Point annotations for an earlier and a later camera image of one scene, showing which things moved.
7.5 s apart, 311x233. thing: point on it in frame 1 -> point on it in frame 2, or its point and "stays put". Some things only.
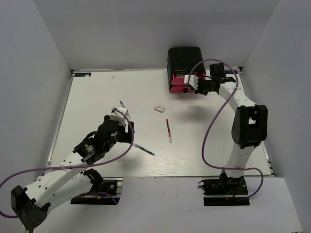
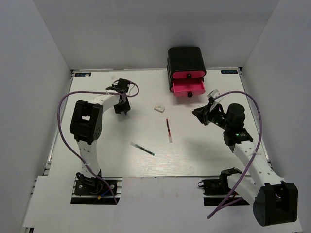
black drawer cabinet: (182, 60) stays put
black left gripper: (126, 137) -> (117, 109)
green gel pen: (143, 149) stays put
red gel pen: (170, 140) stays put
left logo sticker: (86, 74) stays put
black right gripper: (199, 90) -> (203, 113)
